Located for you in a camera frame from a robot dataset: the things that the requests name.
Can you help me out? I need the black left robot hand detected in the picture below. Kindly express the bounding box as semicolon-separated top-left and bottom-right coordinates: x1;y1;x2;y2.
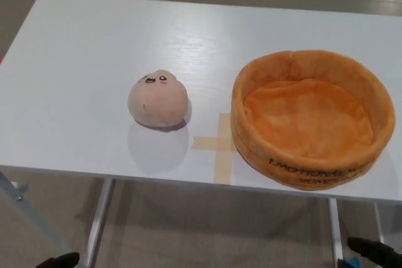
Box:
37;251;80;268

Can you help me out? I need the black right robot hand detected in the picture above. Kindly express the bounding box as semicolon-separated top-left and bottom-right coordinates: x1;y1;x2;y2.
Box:
347;237;402;268

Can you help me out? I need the pink round plush toy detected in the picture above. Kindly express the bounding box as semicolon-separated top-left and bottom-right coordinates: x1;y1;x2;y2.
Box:
127;72;191;128

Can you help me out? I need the orange plush round basket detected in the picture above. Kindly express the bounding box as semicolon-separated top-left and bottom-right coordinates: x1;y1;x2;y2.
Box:
230;50;396;191

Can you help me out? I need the teal patch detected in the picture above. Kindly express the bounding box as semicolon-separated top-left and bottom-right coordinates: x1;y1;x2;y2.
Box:
339;257;359;268

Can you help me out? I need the white table leg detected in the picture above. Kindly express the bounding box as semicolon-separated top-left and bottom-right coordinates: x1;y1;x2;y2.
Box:
328;198;344;268
373;200;386;250
84;177;116;268

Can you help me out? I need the short beige tape strip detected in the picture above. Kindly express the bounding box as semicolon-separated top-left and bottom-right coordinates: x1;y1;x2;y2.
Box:
192;135;235;151

